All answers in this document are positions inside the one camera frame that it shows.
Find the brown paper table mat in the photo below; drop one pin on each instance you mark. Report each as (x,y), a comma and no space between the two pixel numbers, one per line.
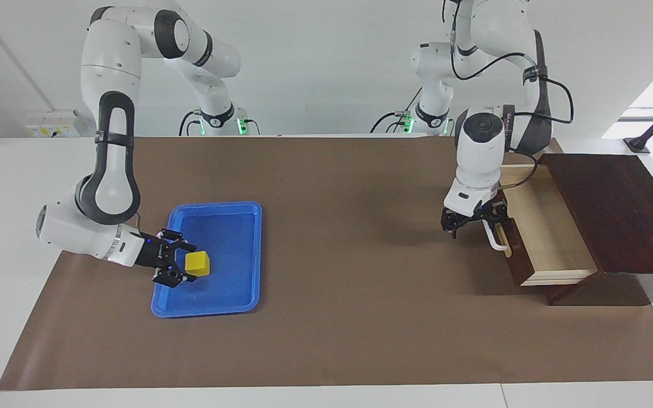
(332,311)

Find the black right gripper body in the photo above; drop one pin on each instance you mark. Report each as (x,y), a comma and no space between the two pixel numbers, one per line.
(151,252)

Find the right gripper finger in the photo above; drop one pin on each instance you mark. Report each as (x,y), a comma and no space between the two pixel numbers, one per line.
(170,276)
(176,238)

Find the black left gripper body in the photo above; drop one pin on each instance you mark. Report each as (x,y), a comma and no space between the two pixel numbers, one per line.
(485,214)

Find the blue plastic tray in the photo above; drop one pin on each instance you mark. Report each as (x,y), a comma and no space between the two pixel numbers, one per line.
(230,226)

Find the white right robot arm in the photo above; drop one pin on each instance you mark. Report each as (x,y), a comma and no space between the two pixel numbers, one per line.
(108,62)

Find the yellow block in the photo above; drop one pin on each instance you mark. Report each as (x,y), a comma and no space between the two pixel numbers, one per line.
(198,265)

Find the dark wooden drawer cabinet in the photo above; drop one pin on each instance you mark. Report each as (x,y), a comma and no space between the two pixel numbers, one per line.
(615,209)

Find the wooden drawer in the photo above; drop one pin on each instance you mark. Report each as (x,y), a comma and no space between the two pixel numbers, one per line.
(547,226)

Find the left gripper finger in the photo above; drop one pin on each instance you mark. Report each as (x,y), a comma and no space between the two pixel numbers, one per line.
(451,225)
(494,226)

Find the white wall socket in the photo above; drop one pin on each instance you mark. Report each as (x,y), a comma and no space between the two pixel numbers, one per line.
(51,124)

